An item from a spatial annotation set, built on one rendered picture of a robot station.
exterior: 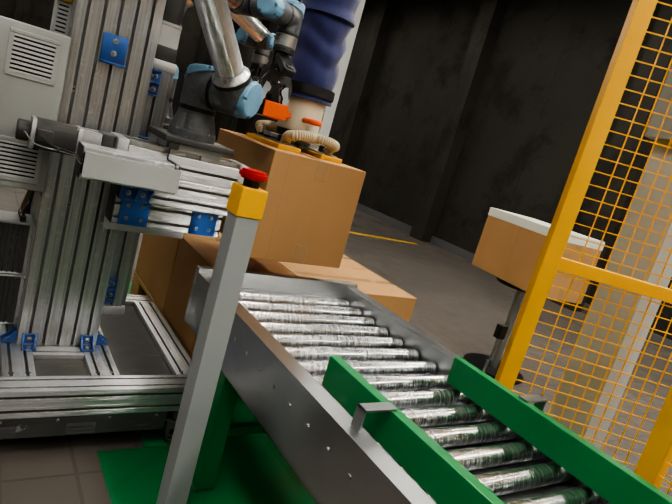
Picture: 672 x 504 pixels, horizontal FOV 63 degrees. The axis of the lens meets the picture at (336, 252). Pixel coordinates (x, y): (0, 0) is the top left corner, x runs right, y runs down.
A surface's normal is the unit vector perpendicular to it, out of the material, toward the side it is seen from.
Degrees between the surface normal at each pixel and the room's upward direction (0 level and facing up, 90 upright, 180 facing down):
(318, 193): 90
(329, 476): 90
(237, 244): 90
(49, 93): 90
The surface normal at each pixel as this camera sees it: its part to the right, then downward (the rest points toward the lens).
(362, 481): -0.81, -0.12
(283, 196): 0.50, 0.31
